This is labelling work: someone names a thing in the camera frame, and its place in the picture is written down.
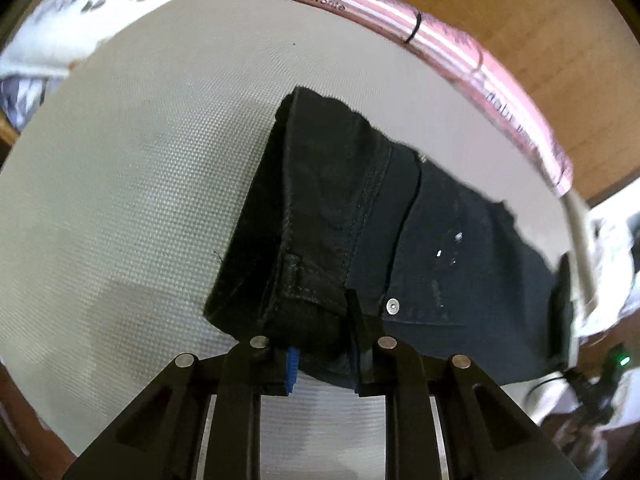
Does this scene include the black denim pants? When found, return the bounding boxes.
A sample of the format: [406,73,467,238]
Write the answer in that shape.
[204,87,572,388]

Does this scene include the beige woven bed mat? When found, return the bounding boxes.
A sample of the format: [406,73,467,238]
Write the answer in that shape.
[1,0,577,479]

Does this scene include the pink striped Baby pillow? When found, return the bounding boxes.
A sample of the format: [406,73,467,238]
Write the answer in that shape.
[291,0,574,196]

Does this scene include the bamboo wooden headboard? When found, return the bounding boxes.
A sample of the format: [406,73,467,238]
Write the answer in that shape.
[401,0,639,204]

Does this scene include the white floral pillow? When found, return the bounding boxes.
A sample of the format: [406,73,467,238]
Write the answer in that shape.
[1,0,171,78]

